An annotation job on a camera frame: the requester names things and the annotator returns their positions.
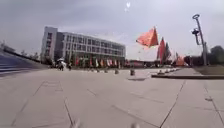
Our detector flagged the long grey office building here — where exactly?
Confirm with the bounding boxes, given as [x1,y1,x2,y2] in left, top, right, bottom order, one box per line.
[40,25,127,68]

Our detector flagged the low stone kerb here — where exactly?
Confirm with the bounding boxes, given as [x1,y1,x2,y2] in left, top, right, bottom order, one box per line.
[150,73,224,80]

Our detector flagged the grass bed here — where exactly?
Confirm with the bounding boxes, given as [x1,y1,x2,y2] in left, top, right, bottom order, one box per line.
[193,64,224,76]

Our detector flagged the row of coloured flags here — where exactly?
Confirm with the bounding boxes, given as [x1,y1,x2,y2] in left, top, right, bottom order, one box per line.
[73,56,123,69]

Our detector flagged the large orange flag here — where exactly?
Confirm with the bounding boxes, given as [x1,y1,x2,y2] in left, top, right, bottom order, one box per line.
[135,26,160,48]

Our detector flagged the row of bollards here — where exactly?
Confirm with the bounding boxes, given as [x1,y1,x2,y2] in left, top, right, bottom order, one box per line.
[88,67,178,77]

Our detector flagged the group of people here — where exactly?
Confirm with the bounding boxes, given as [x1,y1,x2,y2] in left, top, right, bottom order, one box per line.
[54,58,74,72]

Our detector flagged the row of red flags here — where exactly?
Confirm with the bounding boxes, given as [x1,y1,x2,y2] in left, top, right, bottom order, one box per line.
[155,36,188,68]

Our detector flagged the tall lamp pole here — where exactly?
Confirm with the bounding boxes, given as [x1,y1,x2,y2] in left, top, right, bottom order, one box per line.
[191,13,209,66]

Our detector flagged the grey slab pavement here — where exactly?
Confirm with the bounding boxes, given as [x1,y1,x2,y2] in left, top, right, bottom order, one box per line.
[0,67,224,128]

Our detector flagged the dark green trees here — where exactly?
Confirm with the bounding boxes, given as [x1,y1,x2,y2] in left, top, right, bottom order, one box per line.
[206,45,224,66]

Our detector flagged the bluish grey steps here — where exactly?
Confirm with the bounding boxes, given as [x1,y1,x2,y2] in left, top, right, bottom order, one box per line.
[0,49,49,78]

